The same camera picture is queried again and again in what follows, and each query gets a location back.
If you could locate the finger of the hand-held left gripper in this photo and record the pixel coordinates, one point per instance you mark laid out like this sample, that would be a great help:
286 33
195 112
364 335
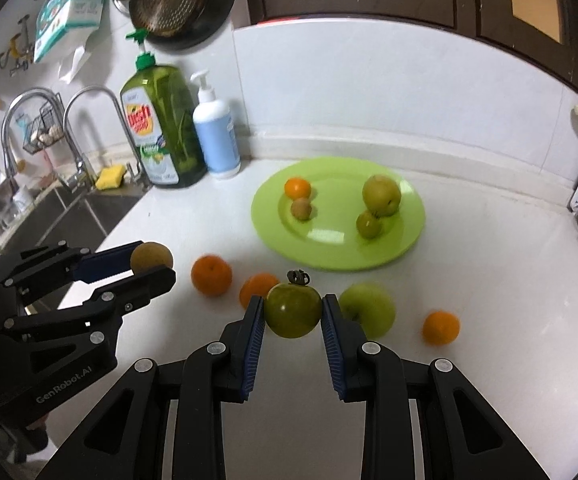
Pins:
144 285
104 265

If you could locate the green tomato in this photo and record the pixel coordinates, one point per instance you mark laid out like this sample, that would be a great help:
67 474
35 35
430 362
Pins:
369 225
293 310

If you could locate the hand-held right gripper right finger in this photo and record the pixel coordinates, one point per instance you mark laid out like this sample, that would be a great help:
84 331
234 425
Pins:
331 350

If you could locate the yellow sponge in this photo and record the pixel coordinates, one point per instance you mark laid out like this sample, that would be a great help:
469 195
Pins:
110 177

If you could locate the white pump bottle blue label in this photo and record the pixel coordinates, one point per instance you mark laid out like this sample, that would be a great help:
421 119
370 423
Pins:
216 135

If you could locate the large steel faucet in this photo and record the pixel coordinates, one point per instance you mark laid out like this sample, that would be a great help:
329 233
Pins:
9 130

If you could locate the black frying pan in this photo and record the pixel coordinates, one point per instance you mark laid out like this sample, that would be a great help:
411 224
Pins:
214 10

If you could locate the green dish soap bottle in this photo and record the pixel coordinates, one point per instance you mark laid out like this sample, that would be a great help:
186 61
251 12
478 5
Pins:
164 125

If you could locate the green plate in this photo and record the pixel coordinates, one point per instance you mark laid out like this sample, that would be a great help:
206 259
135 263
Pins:
329 242

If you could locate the small brown fruit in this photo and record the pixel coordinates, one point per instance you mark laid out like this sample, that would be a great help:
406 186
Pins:
151 256
301 209

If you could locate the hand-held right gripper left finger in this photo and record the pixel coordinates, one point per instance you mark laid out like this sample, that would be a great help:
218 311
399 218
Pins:
251 350

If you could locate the steel sink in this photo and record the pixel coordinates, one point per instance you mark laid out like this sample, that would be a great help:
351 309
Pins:
84 215

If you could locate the thin steel faucet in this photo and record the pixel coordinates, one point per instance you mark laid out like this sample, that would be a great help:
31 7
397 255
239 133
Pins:
121 120

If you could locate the green and white carton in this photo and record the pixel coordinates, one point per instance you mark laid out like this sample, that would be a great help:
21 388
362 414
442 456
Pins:
69 5

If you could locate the orange tangerine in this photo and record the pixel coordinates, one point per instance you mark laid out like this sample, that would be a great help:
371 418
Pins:
211 276
297 188
254 290
441 328

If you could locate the green apple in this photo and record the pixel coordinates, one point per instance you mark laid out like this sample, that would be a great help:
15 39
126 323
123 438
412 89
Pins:
374 310

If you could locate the yellow pear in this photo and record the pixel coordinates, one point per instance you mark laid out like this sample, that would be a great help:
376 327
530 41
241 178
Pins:
381 195

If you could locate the white plastic bag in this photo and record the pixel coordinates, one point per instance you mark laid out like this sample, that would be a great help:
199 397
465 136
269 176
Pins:
76 60

